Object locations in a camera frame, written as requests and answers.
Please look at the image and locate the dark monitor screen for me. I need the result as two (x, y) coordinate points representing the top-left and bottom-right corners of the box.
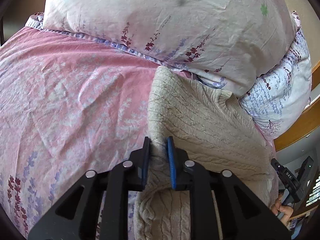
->
(295, 167), (319, 218)

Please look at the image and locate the beige cable-knit sweater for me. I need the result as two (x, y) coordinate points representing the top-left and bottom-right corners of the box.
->
(133, 67), (278, 239)

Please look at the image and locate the white blue floral pillow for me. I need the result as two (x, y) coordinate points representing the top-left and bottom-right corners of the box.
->
(240, 11), (312, 141)

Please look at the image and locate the wooden glass door frame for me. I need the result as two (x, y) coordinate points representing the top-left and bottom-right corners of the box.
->
(274, 62), (319, 152)

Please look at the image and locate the pale pink floral pillow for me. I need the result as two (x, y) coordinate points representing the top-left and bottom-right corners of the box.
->
(43, 0), (297, 96)

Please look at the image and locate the pink floral bed sheet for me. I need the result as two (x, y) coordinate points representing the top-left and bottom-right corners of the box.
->
(0, 12), (278, 239)

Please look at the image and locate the person right hand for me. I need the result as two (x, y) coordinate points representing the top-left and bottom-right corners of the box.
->
(271, 194), (293, 225)

